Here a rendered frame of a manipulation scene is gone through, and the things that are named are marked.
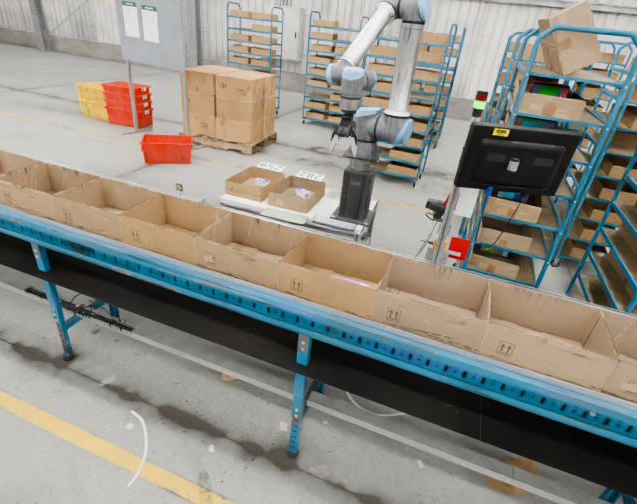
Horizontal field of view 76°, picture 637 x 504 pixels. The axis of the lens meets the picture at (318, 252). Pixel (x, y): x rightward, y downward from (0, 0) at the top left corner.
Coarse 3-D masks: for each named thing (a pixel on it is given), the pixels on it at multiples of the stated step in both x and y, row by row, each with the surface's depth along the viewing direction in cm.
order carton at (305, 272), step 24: (312, 240) 182; (336, 240) 178; (288, 264) 156; (312, 264) 188; (336, 264) 183; (360, 264) 178; (384, 264) 174; (288, 288) 162; (312, 288) 157; (336, 288) 153; (360, 288) 149; (360, 312) 154
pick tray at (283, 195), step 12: (288, 180) 299; (300, 180) 300; (312, 180) 297; (276, 192) 283; (288, 192) 295; (312, 192) 299; (324, 192) 296; (276, 204) 272; (288, 204) 269; (300, 204) 266; (312, 204) 275
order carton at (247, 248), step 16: (224, 224) 188; (240, 224) 193; (256, 224) 189; (272, 224) 186; (208, 240) 166; (224, 240) 192; (240, 240) 197; (256, 240) 193; (272, 240) 190; (288, 240) 187; (208, 256) 170; (224, 256) 166; (240, 256) 163; (256, 256) 160; (272, 256) 192; (224, 272) 170; (240, 272) 167; (256, 272) 164; (272, 272) 161; (272, 288) 165
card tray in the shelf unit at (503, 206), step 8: (496, 192) 282; (488, 200) 248; (496, 200) 246; (504, 200) 244; (512, 200) 271; (528, 200) 274; (536, 200) 267; (488, 208) 250; (496, 208) 248; (504, 208) 246; (512, 208) 244; (520, 208) 243; (528, 208) 241; (536, 208) 239; (520, 216) 245; (528, 216) 243; (536, 216) 241
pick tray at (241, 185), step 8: (248, 168) 306; (256, 168) 310; (232, 176) 287; (240, 176) 298; (248, 176) 309; (256, 176) 313; (264, 176) 310; (272, 176) 308; (280, 176) 296; (232, 184) 278; (240, 184) 276; (248, 184) 301; (272, 184) 286; (232, 192) 281; (240, 192) 279; (248, 192) 276; (256, 192) 274; (264, 192) 278; (256, 200) 277
